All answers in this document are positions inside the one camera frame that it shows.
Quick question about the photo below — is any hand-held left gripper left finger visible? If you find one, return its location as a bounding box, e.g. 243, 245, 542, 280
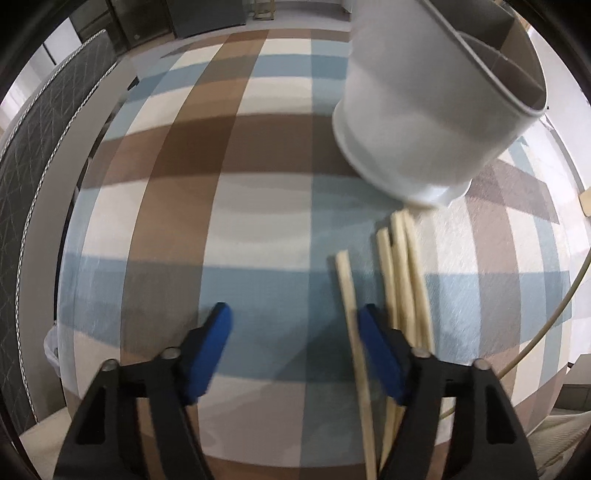
54, 302, 233, 480

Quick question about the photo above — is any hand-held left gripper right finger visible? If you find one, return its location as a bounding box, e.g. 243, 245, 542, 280
358, 303, 539, 480

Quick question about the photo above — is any wooden chopstick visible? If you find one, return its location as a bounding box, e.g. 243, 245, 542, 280
335, 250, 377, 480
376, 228, 402, 467
403, 210, 435, 352
390, 213, 419, 347

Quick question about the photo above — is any white utensil holder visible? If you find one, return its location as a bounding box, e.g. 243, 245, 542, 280
332, 0, 549, 208

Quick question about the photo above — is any checked tablecloth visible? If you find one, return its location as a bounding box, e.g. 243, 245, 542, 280
58, 30, 575, 480

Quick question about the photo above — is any white plastic bag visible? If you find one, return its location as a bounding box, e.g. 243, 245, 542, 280
44, 323, 63, 379

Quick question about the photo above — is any dark cabinet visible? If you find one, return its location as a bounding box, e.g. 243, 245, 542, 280
113, 0, 352, 42

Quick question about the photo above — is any beige cable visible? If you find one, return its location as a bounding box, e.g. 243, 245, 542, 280
441, 249, 591, 418

